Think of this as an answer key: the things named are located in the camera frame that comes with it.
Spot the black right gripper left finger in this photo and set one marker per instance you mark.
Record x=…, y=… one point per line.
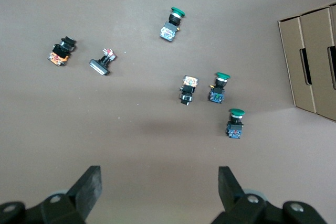
x=84, y=192

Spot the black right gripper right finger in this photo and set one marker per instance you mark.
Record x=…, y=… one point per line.
x=231, y=195

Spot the green mushroom push button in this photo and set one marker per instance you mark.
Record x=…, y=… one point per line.
x=235, y=129
x=169, y=31
x=217, y=95

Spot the black flat-head button red terminals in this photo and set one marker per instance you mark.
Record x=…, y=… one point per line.
x=99, y=66

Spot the brown cardboard box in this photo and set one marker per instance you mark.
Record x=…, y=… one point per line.
x=315, y=51

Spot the black switch clear contact block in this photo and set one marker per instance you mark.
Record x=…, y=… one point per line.
x=189, y=82

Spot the black switch orange contact block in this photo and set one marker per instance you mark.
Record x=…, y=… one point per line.
x=59, y=54

